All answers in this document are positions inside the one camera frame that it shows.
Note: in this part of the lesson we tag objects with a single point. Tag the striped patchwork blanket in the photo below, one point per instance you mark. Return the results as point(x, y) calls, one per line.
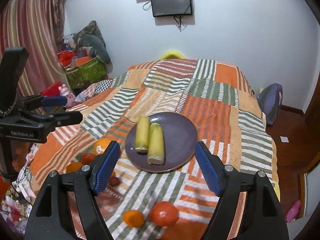
point(212, 105)

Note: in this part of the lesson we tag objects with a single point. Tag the floral cloth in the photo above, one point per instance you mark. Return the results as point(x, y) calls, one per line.
point(17, 205)

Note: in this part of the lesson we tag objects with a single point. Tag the yellow corn cob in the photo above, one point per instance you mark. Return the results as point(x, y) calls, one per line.
point(156, 145)
point(142, 132)

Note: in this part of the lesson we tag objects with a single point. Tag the pink toy bottle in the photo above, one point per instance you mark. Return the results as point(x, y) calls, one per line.
point(66, 93)

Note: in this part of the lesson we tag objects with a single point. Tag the large orange with sticker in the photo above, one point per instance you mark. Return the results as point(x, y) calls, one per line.
point(73, 167)
point(100, 145)

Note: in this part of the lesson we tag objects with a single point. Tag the grey purple backpack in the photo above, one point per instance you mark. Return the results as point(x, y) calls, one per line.
point(270, 105)

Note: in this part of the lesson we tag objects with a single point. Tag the yellow pillow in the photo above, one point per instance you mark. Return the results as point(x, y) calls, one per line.
point(172, 54)

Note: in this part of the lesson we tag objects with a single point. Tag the red tomato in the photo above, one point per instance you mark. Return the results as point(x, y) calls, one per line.
point(163, 213)
point(88, 158)

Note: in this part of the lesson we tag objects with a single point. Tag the striped pink curtain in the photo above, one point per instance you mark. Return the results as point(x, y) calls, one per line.
point(32, 30)

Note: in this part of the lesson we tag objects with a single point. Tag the small orange mandarin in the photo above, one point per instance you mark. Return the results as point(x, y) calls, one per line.
point(133, 218)

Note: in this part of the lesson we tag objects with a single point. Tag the green cardboard box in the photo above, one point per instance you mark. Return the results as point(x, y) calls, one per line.
point(86, 73)

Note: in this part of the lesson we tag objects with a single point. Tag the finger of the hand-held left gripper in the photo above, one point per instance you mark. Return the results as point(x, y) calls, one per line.
point(53, 101)
point(70, 118)

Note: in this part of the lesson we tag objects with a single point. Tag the red plastic item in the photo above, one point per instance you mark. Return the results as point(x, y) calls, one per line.
point(52, 88)

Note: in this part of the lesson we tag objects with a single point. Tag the white paper scrap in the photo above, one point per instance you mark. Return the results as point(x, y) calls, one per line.
point(284, 139)

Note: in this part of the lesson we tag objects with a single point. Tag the camouflage cloth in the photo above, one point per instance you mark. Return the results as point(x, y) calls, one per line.
point(91, 28)

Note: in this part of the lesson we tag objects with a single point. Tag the grey stuffed toy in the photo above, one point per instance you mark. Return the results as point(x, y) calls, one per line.
point(96, 46)

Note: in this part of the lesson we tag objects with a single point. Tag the red cloth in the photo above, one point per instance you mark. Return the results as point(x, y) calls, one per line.
point(66, 58)

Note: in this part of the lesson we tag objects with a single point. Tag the dark red grape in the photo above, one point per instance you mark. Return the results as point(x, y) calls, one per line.
point(114, 181)

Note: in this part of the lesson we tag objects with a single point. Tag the purple plate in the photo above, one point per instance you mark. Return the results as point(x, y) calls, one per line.
point(180, 140)

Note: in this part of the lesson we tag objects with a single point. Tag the pink shoe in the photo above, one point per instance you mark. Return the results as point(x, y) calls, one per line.
point(293, 211)

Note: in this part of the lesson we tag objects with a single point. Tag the small black wall monitor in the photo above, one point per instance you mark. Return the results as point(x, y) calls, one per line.
point(171, 2)

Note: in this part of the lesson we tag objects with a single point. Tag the checkered patterned sheet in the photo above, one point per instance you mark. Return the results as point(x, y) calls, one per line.
point(97, 87)

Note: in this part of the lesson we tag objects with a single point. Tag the brown wooden door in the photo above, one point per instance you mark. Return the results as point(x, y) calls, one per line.
point(313, 125)

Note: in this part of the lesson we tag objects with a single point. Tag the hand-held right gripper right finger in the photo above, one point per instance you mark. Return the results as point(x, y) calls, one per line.
point(207, 170)

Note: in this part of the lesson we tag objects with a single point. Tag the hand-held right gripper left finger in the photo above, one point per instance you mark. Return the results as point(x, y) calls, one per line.
point(107, 167)

